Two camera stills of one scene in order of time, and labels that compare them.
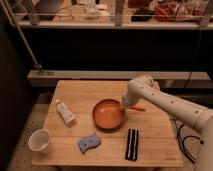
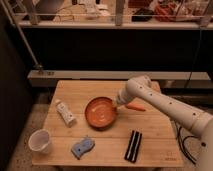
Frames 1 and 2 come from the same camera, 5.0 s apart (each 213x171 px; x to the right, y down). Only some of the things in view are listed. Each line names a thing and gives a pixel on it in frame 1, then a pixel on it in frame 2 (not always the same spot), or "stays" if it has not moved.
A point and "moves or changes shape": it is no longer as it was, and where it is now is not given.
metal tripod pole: [36, 65] stays
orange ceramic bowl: [108, 114] moves or changes shape
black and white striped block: [131, 152] stays
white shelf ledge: [113, 24] stays
